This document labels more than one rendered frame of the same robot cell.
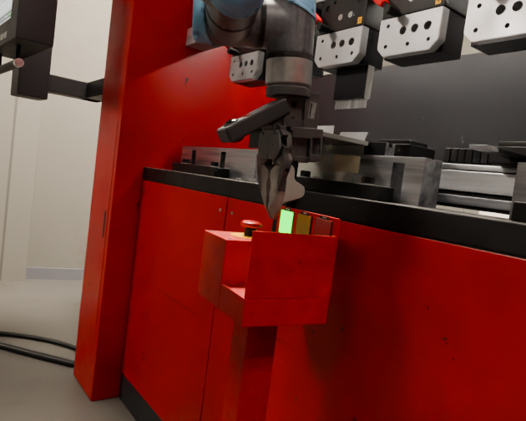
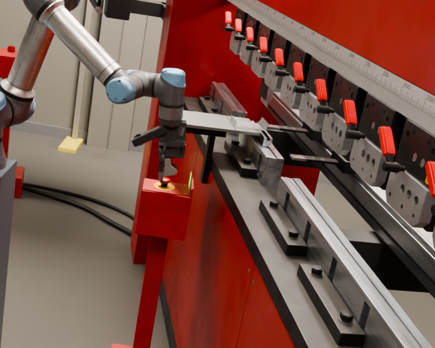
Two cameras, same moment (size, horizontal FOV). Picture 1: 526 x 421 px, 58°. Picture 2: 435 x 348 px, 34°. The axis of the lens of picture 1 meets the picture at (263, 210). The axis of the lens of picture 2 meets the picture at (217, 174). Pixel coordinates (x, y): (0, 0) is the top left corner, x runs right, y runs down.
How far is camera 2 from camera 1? 165 cm
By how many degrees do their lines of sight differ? 27
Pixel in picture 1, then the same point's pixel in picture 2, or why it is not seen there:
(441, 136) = not seen: hidden behind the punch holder
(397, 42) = (268, 78)
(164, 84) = (201, 30)
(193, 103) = (226, 43)
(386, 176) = (257, 160)
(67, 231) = not seen: hidden behind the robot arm
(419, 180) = (263, 169)
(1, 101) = not seen: outside the picture
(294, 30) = (166, 94)
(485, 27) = (283, 94)
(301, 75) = (170, 117)
